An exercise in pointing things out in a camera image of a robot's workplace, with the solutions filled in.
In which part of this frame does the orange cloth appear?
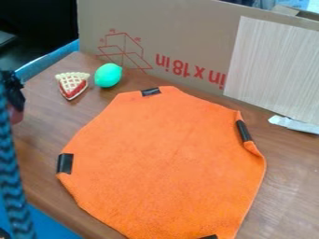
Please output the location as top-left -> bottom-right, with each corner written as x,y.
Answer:
54,85 -> 269,239

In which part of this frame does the green toy lime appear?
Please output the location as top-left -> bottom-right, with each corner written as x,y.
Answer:
93,63 -> 124,89

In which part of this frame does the cardboard box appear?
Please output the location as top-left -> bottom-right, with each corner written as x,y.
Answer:
76,0 -> 319,97

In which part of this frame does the toy pie slice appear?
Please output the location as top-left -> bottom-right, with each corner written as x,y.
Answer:
53,71 -> 91,101

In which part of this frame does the light wooden board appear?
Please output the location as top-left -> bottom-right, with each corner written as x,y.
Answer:
221,16 -> 319,126

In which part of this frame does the white paper scrap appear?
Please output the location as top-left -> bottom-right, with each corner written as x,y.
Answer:
266,114 -> 319,135

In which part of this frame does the person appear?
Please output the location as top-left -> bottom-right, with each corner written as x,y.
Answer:
0,69 -> 38,239

